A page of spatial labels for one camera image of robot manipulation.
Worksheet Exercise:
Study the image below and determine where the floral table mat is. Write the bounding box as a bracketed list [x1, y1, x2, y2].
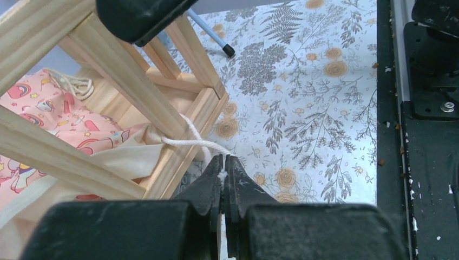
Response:
[192, 1, 377, 204]

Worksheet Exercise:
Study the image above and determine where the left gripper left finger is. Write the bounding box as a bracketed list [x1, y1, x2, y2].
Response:
[20, 155, 224, 259]

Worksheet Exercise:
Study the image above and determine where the pink patterned bed cushion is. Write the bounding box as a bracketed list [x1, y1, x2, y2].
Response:
[0, 68, 232, 260]

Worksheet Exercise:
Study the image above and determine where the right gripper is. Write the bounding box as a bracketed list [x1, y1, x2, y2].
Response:
[95, 0, 196, 47]

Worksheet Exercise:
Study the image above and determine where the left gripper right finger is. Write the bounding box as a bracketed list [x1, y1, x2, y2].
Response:
[225, 157, 407, 259]

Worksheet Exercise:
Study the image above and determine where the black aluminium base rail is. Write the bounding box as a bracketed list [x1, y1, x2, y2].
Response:
[376, 1, 458, 259]

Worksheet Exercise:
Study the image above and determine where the wooden pet bed frame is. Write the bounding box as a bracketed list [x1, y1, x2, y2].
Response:
[1, 1, 228, 199]

